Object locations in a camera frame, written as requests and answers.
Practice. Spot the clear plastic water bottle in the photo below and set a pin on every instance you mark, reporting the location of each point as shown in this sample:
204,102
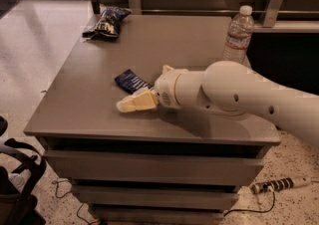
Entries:
239,34

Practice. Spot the blue chip bag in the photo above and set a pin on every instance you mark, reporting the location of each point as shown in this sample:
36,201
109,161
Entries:
109,24

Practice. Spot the grey drawer cabinet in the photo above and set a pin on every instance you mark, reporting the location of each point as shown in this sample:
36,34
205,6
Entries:
161,166

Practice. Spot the right metal bracket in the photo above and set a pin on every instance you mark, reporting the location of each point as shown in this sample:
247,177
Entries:
270,14

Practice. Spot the blue rxbar blueberry wrapper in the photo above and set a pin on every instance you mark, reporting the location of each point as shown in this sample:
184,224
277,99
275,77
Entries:
130,82

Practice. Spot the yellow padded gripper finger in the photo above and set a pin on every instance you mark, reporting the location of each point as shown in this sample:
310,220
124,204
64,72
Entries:
143,102
143,90

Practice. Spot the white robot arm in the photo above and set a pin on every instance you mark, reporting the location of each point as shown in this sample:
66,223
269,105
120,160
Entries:
226,88

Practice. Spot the black chair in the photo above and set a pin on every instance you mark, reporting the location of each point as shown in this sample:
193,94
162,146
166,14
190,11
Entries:
17,203

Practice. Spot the white power strip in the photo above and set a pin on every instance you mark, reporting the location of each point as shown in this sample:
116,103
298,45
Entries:
280,184

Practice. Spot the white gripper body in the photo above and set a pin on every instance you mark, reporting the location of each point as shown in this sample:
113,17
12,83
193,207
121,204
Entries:
166,90

